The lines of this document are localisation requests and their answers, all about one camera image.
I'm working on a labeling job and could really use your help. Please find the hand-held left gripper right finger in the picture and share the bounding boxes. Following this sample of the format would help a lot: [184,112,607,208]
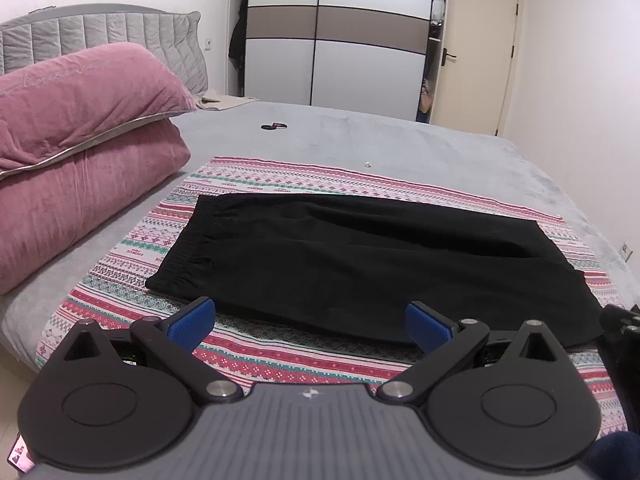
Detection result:
[377,301,568,407]

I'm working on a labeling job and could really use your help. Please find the beige cloth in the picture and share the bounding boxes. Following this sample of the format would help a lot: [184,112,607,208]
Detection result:
[196,91,257,111]

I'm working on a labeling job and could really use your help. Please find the patterned knitted blanket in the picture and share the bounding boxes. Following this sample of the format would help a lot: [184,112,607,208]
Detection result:
[35,156,631,441]

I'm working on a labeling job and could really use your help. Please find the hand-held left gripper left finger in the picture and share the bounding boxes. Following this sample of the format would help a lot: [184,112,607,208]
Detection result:
[62,296,246,407]

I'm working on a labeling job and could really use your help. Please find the bed with grey sheet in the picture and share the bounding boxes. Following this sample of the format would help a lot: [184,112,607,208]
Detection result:
[0,96,627,376]

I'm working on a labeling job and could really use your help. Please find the grey quilted headboard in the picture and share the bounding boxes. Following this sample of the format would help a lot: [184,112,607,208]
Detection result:
[0,4,209,97]

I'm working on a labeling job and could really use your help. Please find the hanging dark clothes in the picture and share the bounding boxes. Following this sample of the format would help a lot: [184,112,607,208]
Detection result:
[228,0,250,69]

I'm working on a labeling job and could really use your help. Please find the pink pillow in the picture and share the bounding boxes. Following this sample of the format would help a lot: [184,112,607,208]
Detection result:
[0,42,198,177]
[0,120,192,297]

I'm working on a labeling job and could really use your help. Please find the person's dark blue clothing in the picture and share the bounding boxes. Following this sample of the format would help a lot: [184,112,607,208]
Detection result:
[584,430,640,480]

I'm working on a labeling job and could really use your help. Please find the cream room door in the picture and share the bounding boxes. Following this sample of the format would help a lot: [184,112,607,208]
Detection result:
[432,0,522,137]

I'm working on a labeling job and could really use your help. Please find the black pants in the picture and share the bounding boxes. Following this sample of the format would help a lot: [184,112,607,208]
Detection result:
[145,192,606,348]

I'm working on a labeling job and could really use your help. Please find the white and taupe wardrobe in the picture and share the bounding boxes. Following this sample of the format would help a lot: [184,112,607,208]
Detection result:
[227,0,451,124]

